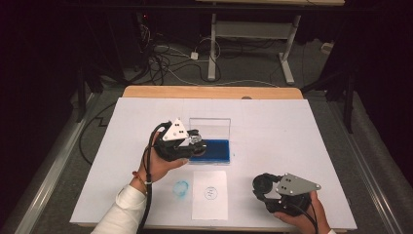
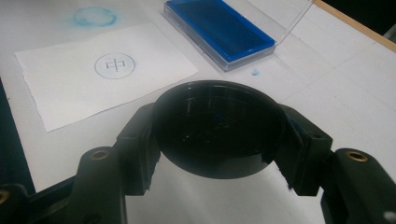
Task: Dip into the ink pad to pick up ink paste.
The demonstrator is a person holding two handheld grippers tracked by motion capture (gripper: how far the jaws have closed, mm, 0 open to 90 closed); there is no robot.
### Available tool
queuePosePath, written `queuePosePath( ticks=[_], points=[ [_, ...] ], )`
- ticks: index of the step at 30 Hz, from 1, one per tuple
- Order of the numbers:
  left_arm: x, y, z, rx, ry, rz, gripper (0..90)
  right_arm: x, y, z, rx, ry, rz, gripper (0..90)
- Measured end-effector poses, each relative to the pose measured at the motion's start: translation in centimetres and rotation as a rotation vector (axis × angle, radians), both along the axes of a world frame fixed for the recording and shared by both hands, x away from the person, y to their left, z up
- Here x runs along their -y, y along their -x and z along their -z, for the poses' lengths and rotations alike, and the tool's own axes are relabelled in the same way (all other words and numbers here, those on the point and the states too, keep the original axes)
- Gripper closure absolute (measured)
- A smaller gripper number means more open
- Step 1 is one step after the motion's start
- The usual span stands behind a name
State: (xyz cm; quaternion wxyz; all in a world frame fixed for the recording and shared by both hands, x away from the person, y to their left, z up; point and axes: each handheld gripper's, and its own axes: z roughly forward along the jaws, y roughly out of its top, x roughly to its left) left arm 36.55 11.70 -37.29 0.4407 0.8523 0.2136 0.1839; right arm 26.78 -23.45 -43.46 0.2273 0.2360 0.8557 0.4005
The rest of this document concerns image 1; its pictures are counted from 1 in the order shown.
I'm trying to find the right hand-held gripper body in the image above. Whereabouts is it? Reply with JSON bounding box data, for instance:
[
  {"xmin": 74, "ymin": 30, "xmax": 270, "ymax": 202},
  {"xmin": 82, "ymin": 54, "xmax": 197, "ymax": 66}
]
[{"xmin": 263, "ymin": 172, "xmax": 322, "ymax": 218}]

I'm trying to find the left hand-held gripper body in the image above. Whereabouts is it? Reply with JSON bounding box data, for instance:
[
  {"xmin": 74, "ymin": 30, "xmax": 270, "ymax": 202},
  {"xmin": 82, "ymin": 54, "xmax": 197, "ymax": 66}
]
[{"xmin": 152, "ymin": 117, "xmax": 198, "ymax": 163}]

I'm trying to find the round stamp with clear handle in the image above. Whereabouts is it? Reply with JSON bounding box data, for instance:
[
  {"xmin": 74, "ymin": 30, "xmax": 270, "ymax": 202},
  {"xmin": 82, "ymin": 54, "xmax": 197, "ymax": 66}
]
[{"xmin": 188, "ymin": 130, "xmax": 207, "ymax": 157}]

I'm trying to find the black round stamp cap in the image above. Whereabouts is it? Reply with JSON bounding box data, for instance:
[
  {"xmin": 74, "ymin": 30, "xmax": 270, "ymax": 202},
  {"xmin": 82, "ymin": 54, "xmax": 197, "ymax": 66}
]
[{"xmin": 251, "ymin": 173, "xmax": 277, "ymax": 199}]

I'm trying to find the blue ink pad clear lid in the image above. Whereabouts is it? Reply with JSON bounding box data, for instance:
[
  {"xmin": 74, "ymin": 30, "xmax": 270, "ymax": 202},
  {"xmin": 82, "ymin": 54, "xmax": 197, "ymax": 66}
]
[{"xmin": 188, "ymin": 117, "xmax": 232, "ymax": 165}]

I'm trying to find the white paper sheet with circle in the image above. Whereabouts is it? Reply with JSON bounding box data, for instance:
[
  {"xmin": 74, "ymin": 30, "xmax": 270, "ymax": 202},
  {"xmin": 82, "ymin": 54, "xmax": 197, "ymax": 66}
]
[{"xmin": 191, "ymin": 170, "xmax": 229, "ymax": 221}]

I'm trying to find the person's left hand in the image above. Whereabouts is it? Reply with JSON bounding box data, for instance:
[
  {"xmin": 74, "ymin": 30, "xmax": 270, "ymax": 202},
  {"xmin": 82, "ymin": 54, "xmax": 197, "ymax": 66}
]
[{"xmin": 131, "ymin": 129, "xmax": 190, "ymax": 197}]

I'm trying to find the person's right hand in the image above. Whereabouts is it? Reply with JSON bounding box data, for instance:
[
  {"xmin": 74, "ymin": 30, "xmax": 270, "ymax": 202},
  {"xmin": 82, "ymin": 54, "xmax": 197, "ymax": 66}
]
[{"xmin": 272, "ymin": 190, "xmax": 333, "ymax": 234}]

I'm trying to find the large white table cover sheet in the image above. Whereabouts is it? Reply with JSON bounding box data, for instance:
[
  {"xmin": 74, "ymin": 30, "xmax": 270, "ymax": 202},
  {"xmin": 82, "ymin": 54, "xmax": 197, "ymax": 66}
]
[{"xmin": 69, "ymin": 97, "xmax": 358, "ymax": 231}]

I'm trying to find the black metal stand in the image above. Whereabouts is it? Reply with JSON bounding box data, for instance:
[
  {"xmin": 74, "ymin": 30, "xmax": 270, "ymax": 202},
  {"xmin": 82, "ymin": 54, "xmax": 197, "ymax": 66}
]
[
  {"xmin": 342, "ymin": 69, "xmax": 356, "ymax": 135},
  {"xmin": 75, "ymin": 62, "xmax": 88, "ymax": 124}
]

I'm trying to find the white power strip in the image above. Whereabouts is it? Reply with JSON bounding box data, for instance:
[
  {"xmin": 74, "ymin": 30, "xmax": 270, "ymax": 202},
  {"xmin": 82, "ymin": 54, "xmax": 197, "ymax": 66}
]
[{"xmin": 319, "ymin": 41, "xmax": 336, "ymax": 55}]

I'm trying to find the light wooden desk top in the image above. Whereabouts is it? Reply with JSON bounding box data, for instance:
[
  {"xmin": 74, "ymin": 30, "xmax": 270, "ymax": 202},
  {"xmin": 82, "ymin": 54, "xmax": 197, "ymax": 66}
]
[{"xmin": 194, "ymin": 0, "xmax": 346, "ymax": 7}]

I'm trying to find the right hand-held gripper black cable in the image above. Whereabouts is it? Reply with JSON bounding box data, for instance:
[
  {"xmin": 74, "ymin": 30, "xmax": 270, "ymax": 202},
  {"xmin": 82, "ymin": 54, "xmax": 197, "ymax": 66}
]
[{"xmin": 292, "ymin": 200, "xmax": 319, "ymax": 234}]

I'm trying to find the hand-held gripper black cable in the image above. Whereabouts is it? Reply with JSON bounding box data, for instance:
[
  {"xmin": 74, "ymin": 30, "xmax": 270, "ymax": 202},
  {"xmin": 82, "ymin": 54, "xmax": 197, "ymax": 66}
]
[
  {"xmin": 292, "ymin": 200, "xmax": 319, "ymax": 234},
  {"xmin": 136, "ymin": 120, "xmax": 173, "ymax": 234}
]

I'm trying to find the left hand-held gripper black cable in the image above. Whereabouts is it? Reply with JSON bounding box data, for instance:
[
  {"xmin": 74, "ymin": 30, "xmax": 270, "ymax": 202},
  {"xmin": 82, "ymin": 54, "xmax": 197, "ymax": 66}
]
[{"xmin": 136, "ymin": 120, "xmax": 173, "ymax": 234}]

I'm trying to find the orange bracelet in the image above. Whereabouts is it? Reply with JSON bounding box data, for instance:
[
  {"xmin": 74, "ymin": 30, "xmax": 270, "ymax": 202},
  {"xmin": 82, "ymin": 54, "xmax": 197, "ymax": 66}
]
[{"xmin": 131, "ymin": 171, "xmax": 146, "ymax": 187}]

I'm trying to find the long white floor cable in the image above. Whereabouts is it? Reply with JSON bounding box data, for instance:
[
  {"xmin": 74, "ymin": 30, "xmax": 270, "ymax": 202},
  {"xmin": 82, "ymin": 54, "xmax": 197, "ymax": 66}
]
[{"xmin": 155, "ymin": 45, "xmax": 281, "ymax": 90}]

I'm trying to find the tangle of black cables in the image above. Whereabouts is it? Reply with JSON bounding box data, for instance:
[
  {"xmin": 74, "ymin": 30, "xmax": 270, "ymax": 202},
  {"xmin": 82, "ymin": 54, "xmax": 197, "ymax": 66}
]
[{"xmin": 133, "ymin": 19, "xmax": 225, "ymax": 88}]

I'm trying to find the aluminium floor rail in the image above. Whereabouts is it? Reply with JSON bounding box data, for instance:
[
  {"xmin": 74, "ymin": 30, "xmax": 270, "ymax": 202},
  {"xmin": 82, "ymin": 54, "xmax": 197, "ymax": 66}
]
[
  {"xmin": 326, "ymin": 99, "xmax": 405, "ymax": 234},
  {"xmin": 14, "ymin": 92, "xmax": 99, "ymax": 234}
]

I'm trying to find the black floor cable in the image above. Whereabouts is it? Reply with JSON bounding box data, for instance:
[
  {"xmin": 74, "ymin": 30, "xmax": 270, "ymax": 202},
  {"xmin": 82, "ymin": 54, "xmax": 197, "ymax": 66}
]
[{"xmin": 78, "ymin": 101, "xmax": 119, "ymax": 166}]

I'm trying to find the white metal desk frame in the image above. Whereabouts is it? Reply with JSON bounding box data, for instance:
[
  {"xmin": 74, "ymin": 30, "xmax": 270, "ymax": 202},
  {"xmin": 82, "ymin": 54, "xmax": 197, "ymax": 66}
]
[{"xmin": 206, "ymin": 13, "xmax": 302, "ymax": 86}]

